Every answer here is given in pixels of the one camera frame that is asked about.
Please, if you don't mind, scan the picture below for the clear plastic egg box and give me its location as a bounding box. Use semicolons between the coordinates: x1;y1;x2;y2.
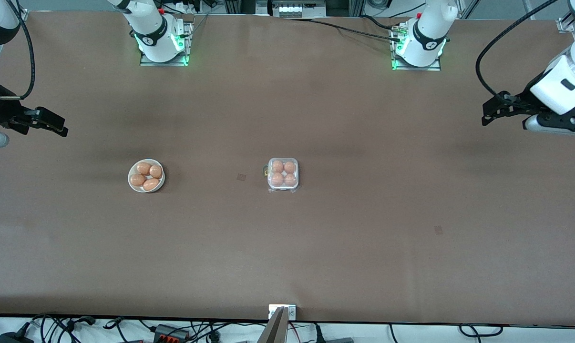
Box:
267;157;300;193

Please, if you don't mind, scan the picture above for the white bowl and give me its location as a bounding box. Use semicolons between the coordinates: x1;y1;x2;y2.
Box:
128;159;165;193

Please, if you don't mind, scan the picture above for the black power adapter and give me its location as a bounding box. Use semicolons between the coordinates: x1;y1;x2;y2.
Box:
0;331;34;343

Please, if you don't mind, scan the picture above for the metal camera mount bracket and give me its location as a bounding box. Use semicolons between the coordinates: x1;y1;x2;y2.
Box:
258;304;297;343

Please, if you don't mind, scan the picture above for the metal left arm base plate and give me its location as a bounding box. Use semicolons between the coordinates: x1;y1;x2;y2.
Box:
391;21;442;71

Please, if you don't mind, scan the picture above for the long black table cable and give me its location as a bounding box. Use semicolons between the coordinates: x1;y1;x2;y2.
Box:
287;18;402;42

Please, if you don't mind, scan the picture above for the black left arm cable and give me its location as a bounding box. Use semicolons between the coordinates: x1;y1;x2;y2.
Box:
475;0;558;97

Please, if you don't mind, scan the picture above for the black orange connector block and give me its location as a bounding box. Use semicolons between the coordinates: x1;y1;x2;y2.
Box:
153;324;191;342

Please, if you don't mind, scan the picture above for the white power strip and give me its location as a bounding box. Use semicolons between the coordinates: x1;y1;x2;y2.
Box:
273;2;327;18

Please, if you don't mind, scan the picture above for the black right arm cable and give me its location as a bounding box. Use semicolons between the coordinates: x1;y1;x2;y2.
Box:
0;0;36;101

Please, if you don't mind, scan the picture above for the black looped cable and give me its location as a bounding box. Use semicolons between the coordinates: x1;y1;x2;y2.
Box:
459;324;503;338

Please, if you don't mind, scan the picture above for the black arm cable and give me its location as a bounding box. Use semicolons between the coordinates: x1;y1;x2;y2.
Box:
475;0;558;97
0;0;36;101

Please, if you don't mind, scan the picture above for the short black table cable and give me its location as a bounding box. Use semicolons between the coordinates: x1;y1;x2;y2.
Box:
360;14;403;32

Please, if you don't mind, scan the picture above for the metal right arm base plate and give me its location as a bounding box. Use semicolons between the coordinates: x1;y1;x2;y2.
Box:
140;21;193;67

